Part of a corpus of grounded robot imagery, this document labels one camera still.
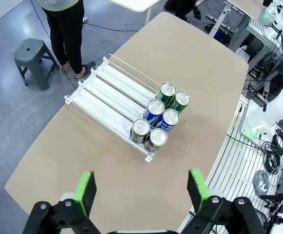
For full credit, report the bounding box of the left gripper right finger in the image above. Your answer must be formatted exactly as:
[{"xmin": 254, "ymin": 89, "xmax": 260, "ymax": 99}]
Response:
[{"xmin": 177, "ymin": 167, "xmax": 266, "ymax": 234}]

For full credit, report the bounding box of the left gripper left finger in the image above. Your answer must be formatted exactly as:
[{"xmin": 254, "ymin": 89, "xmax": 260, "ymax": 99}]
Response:
[{"xmin": 21, "ymin": 170, "xmax": 100, "ymax": 234}]

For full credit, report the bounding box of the black beverage can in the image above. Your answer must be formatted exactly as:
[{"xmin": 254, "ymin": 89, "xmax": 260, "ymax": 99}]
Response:
[
  {"xmin": 143, "ymin": 128, "xmax": 168, "ymax": 153},
  {"xmin": 131, "ymin": 118, "xmax": 151, "ymax": 145}
]

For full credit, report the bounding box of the green beverage can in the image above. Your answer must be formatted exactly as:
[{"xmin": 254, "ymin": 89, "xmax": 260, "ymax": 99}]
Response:
[
  {"xmin": 168, "ymin": 90, "xmax": 192, "ymax": 114},
  {"xmin": 155, "ymin": 81, "xmax": 177, "ymax": 108}
]

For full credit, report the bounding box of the aluminium slat robot platform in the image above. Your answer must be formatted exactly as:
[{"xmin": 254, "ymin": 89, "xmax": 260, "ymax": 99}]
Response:
[{"xmin": 177, "ymin": 95, "xmax": 283, "ymax": 234}]

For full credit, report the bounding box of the blue Pocari Sweat can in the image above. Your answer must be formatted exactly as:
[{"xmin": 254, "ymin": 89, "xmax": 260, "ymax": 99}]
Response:
[
  {"xmin": 158, "ymin": 108, "xmax": 180, "ymax": 134},
  {"xmin": 143, "ymin": 98, "xmax": 166, "ymax": 127}
]

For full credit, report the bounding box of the black tripod stand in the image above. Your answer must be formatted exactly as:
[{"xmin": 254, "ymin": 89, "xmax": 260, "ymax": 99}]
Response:
[{"xmin": 258, "ymin": 192, "xmax": 283, "ymax": 234}]

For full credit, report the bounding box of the yellow black pen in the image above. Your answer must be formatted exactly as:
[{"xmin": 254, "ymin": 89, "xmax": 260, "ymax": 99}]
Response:
[{"xmin": 233, "ymin": 106, "xmax": 243, "ymax": 129}]

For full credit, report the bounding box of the dark grey slipper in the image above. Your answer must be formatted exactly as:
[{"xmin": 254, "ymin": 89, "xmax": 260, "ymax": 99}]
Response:
[
  {"xmin": 73, "ymin": 60, "xmax": 97, "ymax": 80},
  {"xmin": 61, "ymin": 60, "xmax": 72, "ymax": 73}
]

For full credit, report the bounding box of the white plastic jug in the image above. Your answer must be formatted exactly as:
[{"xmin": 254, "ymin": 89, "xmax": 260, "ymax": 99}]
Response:
[{"xmin": 235, "ymin": 45, "xmax": 250, "ymax": 64}]

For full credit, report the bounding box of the grey plastic stool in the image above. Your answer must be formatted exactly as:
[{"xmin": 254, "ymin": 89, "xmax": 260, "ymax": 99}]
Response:
[{"xmin": 13, "ymin": 38, "xmax": 60, "ymax": 91}]

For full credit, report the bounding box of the person in grey hoodie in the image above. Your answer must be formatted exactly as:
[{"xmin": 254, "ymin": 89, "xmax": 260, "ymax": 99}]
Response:
[{"xmin": 39, "ymin": 0, "xmax": 86, "ymax": 74}]

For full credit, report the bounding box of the bystander in black trousers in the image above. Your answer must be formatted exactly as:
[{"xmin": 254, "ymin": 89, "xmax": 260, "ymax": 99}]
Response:
[{"xmin": 164, "ymin": 0, "xmax": 202, "ymax": 24}]

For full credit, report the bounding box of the small white table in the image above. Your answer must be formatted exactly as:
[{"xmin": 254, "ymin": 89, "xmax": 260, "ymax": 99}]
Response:
[{"xmin": 109, "ymin": 0, "xmax": 160, "ymax": 26}]

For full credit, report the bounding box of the grey cable coil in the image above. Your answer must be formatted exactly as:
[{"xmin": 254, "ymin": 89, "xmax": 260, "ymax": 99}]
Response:
[{"xmin": 252, "ymin": 169, "xmax": 271, "ymax": 195}]

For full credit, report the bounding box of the black cable coil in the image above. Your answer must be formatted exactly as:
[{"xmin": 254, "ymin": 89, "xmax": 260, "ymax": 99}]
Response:
[{"xmin": 260, "ymin": 129, "xmax": 283, "ymax": 175}]

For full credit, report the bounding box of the white wire can dispenser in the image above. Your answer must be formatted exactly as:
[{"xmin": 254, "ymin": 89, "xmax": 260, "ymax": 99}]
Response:
[{"xmin": 63, "ymin": 53, "xmax": 192, "ymax": 163}]

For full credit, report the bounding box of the aluminium profile frame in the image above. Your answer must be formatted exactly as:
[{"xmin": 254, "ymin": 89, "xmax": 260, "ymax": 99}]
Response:
[{"xmin": 228, "ymin": 14, "xmax": 283, "ymax": 98}]

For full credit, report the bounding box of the black floor cable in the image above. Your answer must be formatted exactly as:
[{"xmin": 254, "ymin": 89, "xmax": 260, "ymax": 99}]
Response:
[{"xmin": 82, "ymin": 21, "xmax": 147, "ymax": 33}]

